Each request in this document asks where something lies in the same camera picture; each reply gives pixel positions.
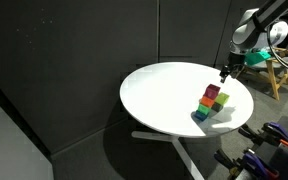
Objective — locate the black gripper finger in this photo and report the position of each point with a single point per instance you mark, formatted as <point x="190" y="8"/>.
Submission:
<point x="236" y="72"/>
<point x="224" y="75"/>

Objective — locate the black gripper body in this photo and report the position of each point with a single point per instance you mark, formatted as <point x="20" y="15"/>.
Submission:
<point x="235" y="61"/>

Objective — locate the yellow block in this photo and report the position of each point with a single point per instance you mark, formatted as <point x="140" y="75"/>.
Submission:
<point x="222" y="98"/>

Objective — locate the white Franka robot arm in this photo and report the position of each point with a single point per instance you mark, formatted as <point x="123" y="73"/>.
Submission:
<point x="254" y="30"/>

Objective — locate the pink block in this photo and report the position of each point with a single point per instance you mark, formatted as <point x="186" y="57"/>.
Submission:
<point x="212" y="91"/>

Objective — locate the orange block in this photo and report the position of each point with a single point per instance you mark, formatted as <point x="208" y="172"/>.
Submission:
<point x="207" y="101"/>

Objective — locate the green block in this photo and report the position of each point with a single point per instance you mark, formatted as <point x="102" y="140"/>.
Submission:
<point x="203" y="109"/>

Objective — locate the blue block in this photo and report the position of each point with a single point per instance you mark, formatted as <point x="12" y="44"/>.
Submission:
<point x="200" y="115"/>

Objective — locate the wooden chair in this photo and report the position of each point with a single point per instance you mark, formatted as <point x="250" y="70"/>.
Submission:
<point x="274" y="85"/>

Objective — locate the purple clamp with orange tips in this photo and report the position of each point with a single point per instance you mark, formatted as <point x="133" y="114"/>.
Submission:
<point x="279" y="132"/>

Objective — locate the white table base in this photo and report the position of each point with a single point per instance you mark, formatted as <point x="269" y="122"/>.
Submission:
<point x="180" y="150"/>

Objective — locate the teal camera mount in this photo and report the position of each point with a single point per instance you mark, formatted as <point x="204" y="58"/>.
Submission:
<point x="256" y="57"/>

